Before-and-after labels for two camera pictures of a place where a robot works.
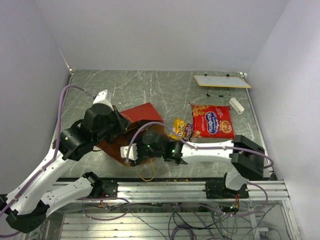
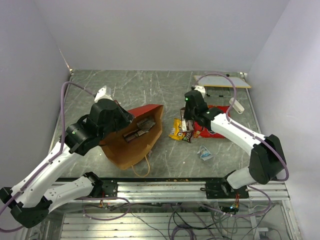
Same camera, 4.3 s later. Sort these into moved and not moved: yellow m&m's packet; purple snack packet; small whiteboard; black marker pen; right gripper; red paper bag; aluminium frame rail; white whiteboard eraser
Moved: red paper bag; right gripper; purple snack packet
Not moved: white whiteboard eraser; yellow m&m's packet; aluminium frame rail; small whiteboard; black marker pen
